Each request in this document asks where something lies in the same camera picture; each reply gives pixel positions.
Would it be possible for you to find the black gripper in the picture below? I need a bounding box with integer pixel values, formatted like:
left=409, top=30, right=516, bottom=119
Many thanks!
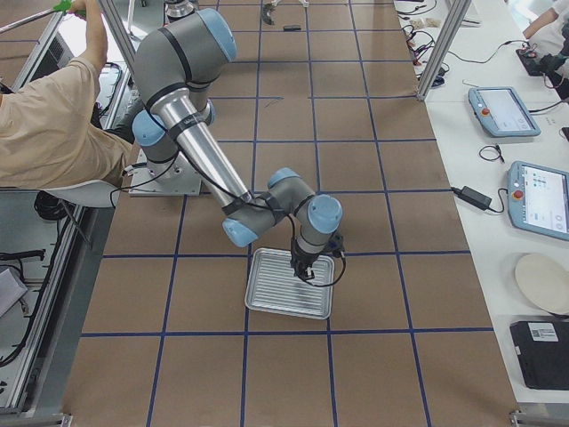
left=290, top=238, right=320, bottom=285

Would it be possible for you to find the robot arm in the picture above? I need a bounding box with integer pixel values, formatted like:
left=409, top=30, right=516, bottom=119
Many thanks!
left=164, top=0, right=197, bottom=23
left=134, top=8, right=345, bottom=284

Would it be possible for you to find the silver ribbed metal tray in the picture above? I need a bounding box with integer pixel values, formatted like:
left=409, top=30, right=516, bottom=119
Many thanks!
left=244, top=248, right=334, bottom=319

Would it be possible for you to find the black power adapter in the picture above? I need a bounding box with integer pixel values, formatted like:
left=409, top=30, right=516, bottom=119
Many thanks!
left=451, top=186, right=492, bottom=211

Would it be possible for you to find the white chair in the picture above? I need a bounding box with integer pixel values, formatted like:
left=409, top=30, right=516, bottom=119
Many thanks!
left=44, top=180, right=119, bottom=249

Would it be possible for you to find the beige round plate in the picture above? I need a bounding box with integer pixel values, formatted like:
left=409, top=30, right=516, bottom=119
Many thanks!
left=515, top=254, right=568, bottom=316

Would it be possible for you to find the near blue teach pendant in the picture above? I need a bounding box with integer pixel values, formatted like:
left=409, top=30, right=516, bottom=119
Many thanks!
left=508, top=160, right=568, bottom=241

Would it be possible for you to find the blue teach pendant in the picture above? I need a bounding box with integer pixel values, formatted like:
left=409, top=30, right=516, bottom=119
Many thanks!
left=468, top=86, right=541, bottom=138
left=508, top=160, right=568, bottom=241

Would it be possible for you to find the black flat device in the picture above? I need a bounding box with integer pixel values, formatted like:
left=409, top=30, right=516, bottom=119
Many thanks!
left=509, top=321, right=568, bottom=391

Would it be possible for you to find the far blue teach pendant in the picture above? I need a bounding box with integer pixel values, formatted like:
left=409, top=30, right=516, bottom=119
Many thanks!
left=468, top=86, right=541, bottom=138

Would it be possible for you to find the olive curved brake shoe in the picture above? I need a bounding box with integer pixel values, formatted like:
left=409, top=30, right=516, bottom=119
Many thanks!
left=260, top=3, right=276, bottom=26

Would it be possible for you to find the person in beige shirt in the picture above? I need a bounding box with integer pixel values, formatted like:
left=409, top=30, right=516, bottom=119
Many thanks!
left=1, top=1, right=144, bottom=190

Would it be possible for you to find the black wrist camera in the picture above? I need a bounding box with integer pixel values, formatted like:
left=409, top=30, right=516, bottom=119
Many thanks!
left=325, top=230, right=345, bottom=258

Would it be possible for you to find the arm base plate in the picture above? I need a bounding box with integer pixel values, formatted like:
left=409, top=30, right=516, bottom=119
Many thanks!
left=128, top=150, right=202, bottom=197

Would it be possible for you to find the aluminium frame post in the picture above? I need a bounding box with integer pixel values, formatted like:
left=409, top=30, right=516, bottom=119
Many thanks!
left=416, top=0, right=471, bottom=101

